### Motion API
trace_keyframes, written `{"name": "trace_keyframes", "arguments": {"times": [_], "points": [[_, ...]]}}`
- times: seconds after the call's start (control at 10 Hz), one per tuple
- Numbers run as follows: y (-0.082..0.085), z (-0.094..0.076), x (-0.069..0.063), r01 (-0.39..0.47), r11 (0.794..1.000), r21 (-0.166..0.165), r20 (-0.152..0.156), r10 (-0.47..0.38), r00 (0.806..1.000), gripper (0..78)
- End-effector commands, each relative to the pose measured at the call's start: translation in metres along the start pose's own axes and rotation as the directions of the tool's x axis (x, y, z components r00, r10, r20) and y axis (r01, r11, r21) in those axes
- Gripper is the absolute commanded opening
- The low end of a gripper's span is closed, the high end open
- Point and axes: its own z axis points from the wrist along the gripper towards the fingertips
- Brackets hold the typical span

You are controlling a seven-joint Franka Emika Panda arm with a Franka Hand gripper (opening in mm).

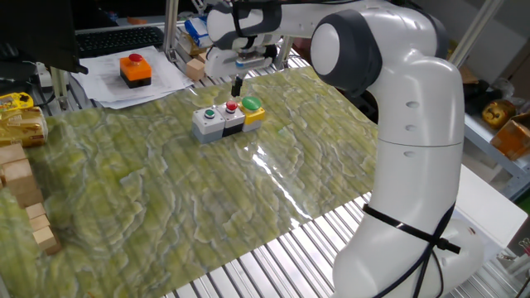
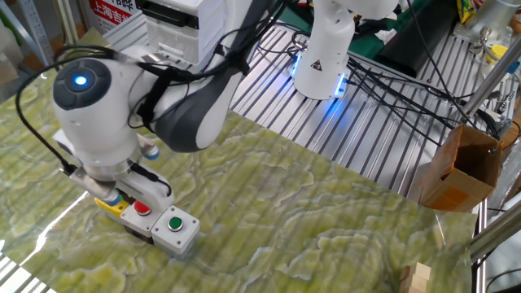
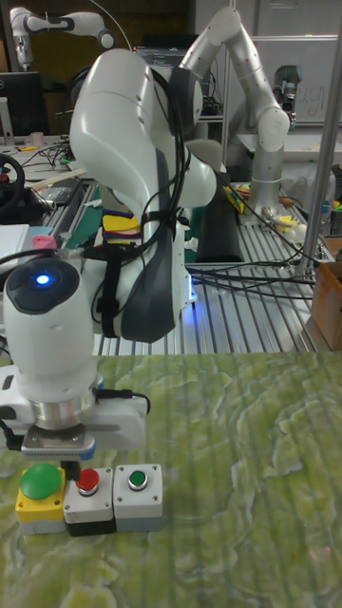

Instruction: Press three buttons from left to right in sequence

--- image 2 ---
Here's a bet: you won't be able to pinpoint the yellow green snack bag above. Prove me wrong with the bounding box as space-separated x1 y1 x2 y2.
455 0 478 24

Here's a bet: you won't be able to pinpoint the black rolled mat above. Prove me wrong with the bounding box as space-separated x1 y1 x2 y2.
374 0 459 78

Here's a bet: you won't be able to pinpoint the slanted silver metal pole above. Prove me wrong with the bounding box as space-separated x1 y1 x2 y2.
459 44 521 121

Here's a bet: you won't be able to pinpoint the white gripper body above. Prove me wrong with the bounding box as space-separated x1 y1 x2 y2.
52 129 176 213

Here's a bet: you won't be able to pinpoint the silver wrist camera blue caps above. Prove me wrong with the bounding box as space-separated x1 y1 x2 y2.
68 136 160 207

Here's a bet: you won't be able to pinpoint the yellow plastic cap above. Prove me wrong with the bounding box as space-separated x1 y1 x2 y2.
486 43 510 64

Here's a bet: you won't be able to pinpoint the green marble pattern mat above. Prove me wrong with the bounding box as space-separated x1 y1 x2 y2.
0 27 479 293

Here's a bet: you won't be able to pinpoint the green cloth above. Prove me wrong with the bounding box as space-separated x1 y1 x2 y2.
280 0 422 62

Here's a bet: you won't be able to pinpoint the yellow box green mushroom button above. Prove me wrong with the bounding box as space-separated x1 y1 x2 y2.
94 196 130 219

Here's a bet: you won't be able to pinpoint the white crumpled paper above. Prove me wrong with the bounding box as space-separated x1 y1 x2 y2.
374 27 399 46

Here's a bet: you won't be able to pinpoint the grey box red button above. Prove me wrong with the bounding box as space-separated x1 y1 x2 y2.
120 199 170 245

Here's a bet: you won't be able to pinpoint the grey box small green button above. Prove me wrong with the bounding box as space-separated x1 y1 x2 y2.
150 204 201 261

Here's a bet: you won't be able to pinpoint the light wooden blocks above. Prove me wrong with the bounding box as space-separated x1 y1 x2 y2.
398 261 432 293

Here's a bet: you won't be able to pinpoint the grey perforated shelf upright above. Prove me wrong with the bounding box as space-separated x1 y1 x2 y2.
15 0 57 68

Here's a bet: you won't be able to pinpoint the red white Chinese sign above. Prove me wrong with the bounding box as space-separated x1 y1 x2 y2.
87 0 136 34

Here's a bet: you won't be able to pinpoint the white plastic drawer box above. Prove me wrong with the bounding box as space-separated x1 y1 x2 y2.
136 0 227 66

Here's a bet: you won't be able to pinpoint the black camera cable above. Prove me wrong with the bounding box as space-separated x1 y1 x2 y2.
15 43 123 177

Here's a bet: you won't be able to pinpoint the thin metal stand pole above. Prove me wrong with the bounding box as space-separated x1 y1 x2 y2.
54 0 79 52

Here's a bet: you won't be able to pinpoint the black cable bundle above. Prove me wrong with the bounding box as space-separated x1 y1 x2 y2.
345 52 501 147

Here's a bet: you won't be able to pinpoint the brown cardboard box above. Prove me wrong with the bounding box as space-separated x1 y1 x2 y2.
418 124 504 213

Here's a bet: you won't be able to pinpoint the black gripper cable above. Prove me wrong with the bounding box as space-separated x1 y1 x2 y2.
128 161 173 197

